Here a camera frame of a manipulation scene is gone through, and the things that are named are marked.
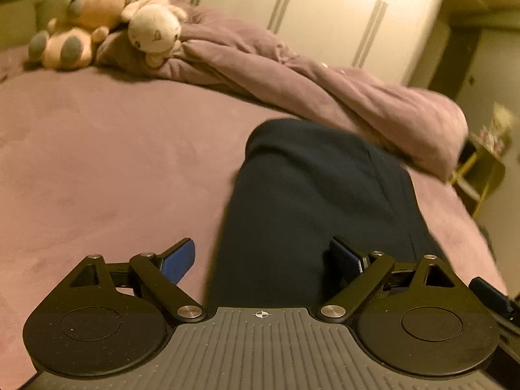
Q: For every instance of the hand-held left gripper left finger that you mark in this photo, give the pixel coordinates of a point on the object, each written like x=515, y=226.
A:
x=178, y=262

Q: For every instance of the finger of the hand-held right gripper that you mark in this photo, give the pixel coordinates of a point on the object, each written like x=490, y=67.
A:
x=489, y=294

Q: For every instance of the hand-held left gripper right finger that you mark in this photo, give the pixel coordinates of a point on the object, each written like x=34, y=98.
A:
x=345, y=260

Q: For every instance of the dark navy sweatshirt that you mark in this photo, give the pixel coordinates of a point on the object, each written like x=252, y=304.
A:
x=304, y=211

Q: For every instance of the yellow side table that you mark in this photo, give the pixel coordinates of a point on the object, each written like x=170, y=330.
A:
x=487, y=170

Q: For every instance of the bed with purple sheet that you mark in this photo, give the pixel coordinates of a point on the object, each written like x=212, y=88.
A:
x=101, y=150

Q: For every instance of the purple duvet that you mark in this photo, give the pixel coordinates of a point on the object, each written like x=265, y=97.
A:
x=325, y=97

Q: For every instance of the pale table ornament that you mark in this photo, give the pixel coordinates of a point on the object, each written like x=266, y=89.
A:
x=499, y=124

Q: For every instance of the white plush toy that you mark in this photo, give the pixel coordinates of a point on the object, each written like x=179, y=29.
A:
x=154, y=28

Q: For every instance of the dark wooden door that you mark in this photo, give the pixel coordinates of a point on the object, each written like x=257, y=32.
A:
x=465, y=57

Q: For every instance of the white wardrobe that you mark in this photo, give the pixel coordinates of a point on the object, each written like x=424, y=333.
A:
x=325, y=16

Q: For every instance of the beige teddy bear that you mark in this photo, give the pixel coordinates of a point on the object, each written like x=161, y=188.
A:
x=89, y=8

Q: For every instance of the green headboard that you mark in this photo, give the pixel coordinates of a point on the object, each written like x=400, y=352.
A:
x=24, y=20

